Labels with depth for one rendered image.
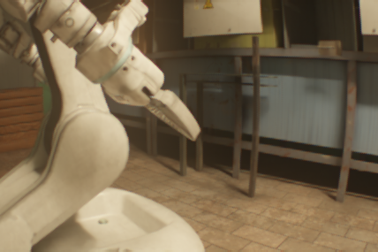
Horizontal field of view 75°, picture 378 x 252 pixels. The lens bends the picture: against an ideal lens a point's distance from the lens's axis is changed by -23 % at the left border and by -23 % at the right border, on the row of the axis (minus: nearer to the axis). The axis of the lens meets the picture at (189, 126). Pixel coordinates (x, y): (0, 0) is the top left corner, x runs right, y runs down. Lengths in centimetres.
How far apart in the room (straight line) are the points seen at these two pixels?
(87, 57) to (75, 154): 21
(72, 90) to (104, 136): 11
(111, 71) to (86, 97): 20
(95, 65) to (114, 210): 56
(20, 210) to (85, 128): 21
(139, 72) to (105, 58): 5
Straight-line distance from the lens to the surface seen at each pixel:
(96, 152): 57
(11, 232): 57
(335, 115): 174
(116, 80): 41
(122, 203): 89
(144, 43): 262
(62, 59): 58
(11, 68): 477
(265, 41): 185
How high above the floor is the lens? 70
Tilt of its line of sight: 10 degrees down
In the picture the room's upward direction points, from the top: straight up
